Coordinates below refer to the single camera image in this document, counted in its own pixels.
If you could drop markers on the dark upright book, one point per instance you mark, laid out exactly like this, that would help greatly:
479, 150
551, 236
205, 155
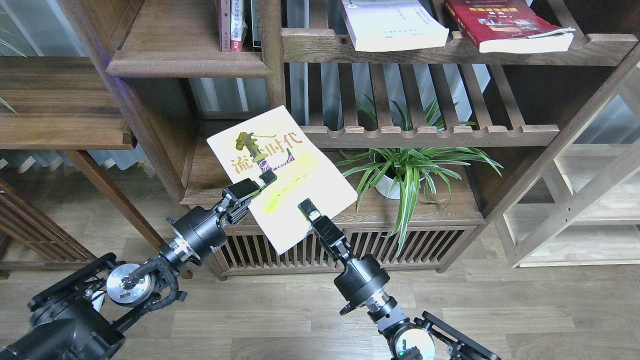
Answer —
256, 32

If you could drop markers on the red white upright book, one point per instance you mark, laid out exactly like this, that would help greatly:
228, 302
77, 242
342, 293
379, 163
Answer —
238, 25

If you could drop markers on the yellow green cover book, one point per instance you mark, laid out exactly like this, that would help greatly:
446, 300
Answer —
290, 175

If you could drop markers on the white plant pot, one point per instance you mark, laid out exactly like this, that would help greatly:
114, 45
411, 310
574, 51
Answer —
387, 186

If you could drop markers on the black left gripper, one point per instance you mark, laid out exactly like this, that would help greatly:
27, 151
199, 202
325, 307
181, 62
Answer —
200, 232

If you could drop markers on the pink spine upright book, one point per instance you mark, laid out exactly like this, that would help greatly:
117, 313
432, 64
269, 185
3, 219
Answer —
224, 24

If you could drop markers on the green spider plant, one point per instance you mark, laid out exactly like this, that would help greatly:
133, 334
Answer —
412, 171

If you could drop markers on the dark wooden side table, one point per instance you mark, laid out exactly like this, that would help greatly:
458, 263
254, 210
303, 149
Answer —
62, 104

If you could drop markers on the light wooden shelf frame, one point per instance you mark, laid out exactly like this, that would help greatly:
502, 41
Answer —
593, 218

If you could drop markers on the slatted wooden rack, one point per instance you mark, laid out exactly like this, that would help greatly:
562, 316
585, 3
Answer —
21, 221

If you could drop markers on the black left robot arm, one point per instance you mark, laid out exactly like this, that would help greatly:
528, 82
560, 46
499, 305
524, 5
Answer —
85, 315

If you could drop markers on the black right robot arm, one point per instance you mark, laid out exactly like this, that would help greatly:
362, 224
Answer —
414, 339

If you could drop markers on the dark wooden bookshelf cabinet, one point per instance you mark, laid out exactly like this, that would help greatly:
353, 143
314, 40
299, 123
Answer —
521, 109

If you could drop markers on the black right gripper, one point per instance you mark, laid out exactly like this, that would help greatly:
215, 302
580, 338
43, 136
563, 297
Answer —
363, 279

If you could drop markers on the red cover book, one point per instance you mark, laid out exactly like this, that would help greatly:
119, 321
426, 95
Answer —
508, 26

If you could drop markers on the white lilac cover book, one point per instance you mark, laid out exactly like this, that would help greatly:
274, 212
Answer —
391, 25

